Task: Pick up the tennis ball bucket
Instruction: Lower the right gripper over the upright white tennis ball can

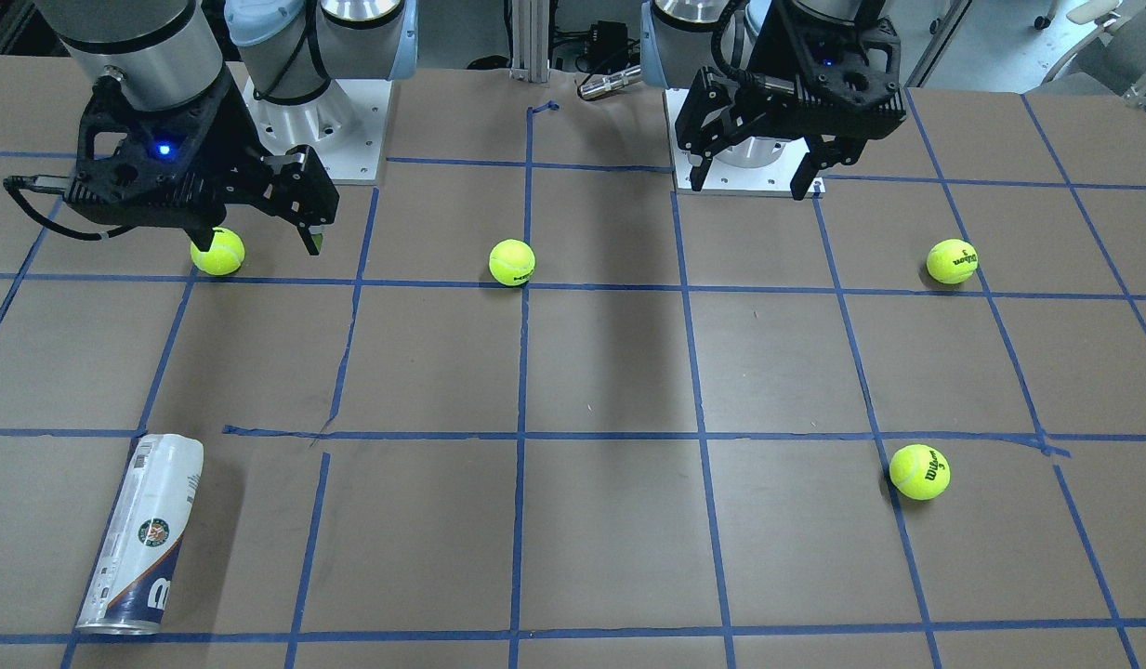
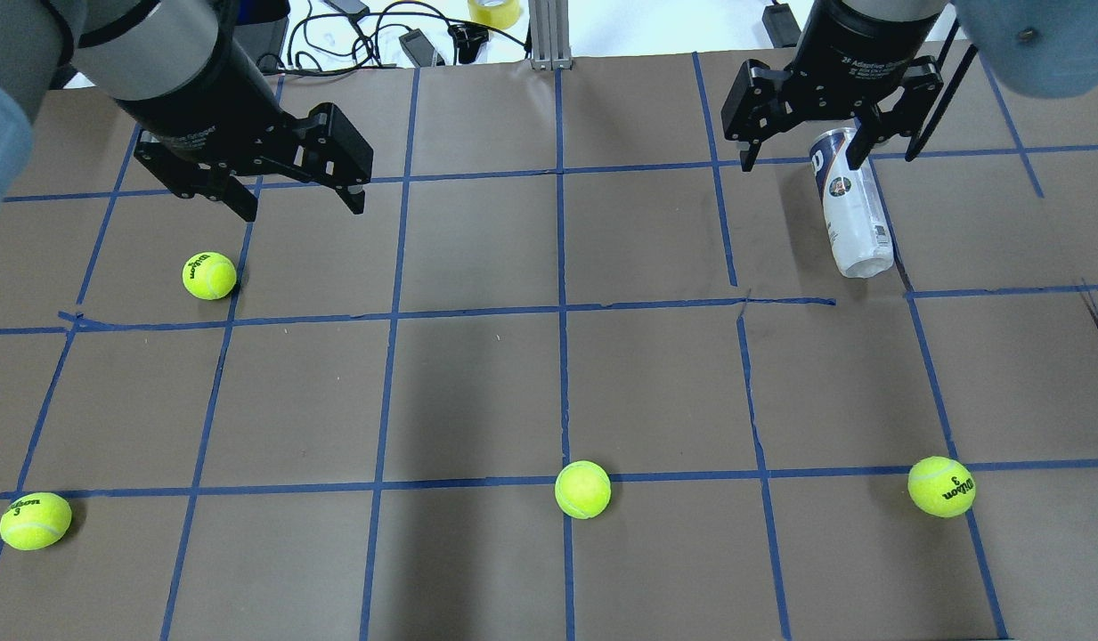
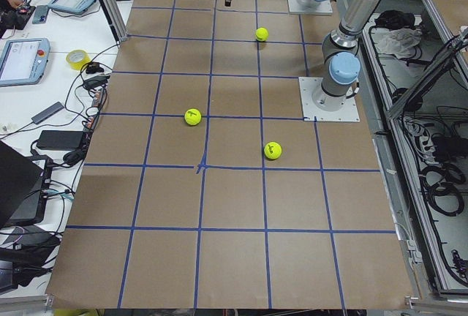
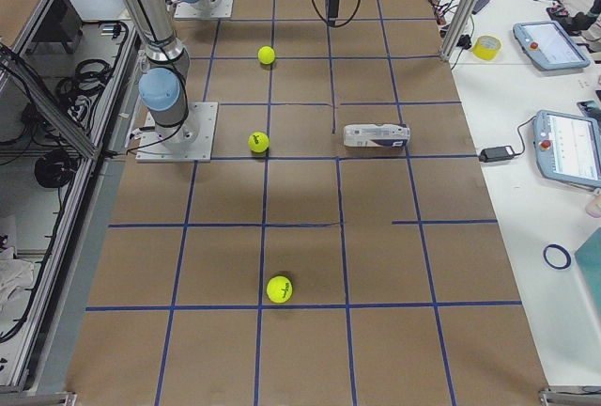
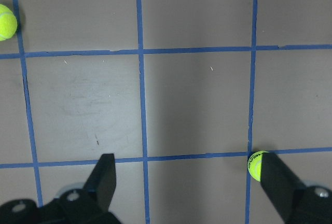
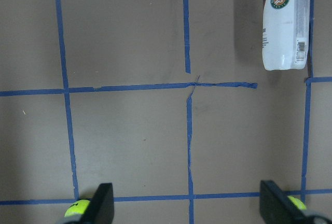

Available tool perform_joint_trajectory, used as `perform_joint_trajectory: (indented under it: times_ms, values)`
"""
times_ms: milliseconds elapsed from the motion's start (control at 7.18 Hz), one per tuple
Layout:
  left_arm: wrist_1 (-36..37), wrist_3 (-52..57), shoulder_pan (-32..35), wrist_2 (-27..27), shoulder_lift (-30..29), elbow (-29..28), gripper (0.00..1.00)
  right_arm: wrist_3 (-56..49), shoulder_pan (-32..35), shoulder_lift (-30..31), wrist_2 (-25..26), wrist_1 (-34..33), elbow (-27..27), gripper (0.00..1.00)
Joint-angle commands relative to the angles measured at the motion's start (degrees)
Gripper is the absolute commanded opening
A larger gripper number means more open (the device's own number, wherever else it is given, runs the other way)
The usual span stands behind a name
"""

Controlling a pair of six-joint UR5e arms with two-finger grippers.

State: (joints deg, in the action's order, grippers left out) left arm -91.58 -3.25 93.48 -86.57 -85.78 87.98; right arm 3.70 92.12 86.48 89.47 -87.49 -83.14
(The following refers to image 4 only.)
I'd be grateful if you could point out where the aluminium frame post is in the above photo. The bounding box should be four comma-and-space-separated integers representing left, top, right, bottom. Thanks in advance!
439, 0, 476, 61

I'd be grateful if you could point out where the upper teach pendant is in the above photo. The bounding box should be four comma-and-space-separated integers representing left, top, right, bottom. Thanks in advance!
513, 21, 590, 71

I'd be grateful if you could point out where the near yellow tennis ball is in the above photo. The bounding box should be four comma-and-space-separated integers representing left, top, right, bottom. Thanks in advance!
266, 275, 293, 304

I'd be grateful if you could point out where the lower teach pendant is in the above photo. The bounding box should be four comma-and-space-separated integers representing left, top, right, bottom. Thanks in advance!
532, 110, 600, 189

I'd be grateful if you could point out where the yellow tennis ball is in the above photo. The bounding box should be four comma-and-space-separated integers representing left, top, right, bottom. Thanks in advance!
248, 132, 270, 154
257, 46, 276, 65
266, 275, 293, 304

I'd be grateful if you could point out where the teach pendant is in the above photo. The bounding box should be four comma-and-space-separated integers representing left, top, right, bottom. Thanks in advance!
532, 110, 600, 189
513, 21, 590, 71

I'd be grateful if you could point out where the black power adapter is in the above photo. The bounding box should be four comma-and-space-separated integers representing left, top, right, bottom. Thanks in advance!
478, 146, 516, 163

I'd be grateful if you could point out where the yellow tape roll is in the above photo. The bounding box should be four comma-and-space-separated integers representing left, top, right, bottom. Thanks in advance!
472, 35, 501, 61

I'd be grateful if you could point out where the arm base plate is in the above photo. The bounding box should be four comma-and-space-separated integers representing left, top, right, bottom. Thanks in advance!
135, 101, 218, 163
175, 0, 234, 21

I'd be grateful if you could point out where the middle yellow tennis ball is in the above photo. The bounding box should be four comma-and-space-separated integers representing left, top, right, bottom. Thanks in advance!
248, 132, 270, 154

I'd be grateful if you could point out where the white tennis ball can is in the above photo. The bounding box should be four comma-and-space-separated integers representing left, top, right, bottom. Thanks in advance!
343, 123, 410, 148

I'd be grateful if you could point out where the far yellow tennis ball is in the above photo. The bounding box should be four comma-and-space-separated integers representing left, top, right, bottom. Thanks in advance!
257, 46, 276, 65

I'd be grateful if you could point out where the blue tape ring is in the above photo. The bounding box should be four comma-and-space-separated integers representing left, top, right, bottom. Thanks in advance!
543, 243, 573, 271

